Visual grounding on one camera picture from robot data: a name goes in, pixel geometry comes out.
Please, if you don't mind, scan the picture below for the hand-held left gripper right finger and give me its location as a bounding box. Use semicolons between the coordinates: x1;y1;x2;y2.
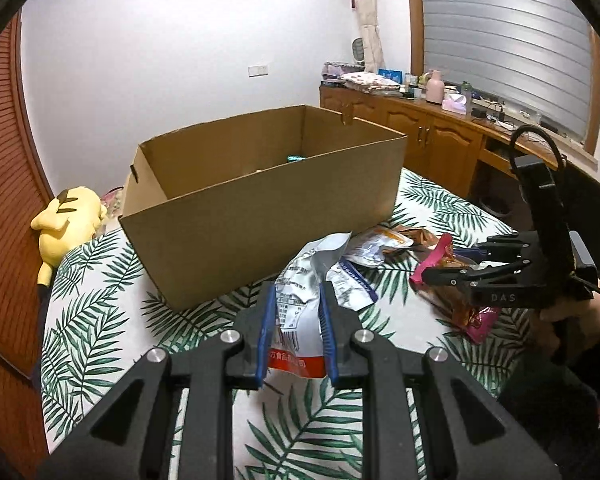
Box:
319;281;563;480

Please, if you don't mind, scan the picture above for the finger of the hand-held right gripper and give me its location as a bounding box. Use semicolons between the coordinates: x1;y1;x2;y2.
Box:
422;260;531;289
454;232;536;263

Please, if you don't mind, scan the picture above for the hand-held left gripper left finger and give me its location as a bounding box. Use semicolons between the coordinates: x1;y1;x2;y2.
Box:
37;282;281;480

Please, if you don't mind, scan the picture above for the red bread snack packet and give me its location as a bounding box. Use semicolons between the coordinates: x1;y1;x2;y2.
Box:
409;234;501;345

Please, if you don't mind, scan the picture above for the silver snack bag red band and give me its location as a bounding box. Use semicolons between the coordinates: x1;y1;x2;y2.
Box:
274;231;353;380

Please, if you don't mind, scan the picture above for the cardboard box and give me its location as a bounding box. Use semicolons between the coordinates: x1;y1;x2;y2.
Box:
119;104;408;312

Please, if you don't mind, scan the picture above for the person's right hand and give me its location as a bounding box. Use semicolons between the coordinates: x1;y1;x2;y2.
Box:
532;291;600;358

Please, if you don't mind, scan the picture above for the dark waste bin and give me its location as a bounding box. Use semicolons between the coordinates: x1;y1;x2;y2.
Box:
477;190;512;217

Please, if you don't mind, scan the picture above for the brown snack packet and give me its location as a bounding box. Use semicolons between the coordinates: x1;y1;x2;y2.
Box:
395;227;443;256

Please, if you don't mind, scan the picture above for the silver snack bag blue stripe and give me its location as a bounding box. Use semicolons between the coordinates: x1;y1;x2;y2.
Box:
327;227;413;311

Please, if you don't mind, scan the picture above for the wooden cabinet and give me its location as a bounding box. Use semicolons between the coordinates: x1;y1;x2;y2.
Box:
319;84;600;211

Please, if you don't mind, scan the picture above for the dark cloth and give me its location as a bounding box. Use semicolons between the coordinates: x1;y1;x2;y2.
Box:
497;355;600;461

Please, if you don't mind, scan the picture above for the pink tissue box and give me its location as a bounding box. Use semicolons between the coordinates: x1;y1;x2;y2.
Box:
441;94;468;117

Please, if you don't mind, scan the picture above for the leaf print blanket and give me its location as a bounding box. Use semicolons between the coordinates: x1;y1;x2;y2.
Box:
40;167;536;480

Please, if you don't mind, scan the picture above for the pink thermos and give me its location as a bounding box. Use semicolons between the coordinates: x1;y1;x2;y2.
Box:
425;69;446;106

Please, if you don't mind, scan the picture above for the floral blanket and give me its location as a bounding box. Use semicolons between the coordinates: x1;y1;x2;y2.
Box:
100;187;127;222

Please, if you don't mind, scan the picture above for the floral folded cloth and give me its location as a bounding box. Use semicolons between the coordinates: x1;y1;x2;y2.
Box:
341;71;403;97

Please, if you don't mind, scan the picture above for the grey window blind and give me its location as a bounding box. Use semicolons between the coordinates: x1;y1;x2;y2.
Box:
417;0;593;141

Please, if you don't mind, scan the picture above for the yellow plush toy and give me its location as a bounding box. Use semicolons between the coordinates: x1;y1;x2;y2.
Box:
30;186;108;288

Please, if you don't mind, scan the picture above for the purple folded cloth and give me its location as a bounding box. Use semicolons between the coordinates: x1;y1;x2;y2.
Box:
322;61;361;81

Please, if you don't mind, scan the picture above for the small white fan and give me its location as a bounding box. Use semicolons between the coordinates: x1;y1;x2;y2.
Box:
352;36;371;68

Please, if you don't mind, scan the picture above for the beige curtain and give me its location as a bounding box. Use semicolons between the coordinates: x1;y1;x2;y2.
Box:
345;0;385;72

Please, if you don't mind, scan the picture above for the wooden louvred wardrobe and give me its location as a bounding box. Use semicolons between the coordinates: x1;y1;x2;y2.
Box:
0;10;56;466

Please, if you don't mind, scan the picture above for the wooden window frame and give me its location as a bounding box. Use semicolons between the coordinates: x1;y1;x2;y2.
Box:
404;0;600;156

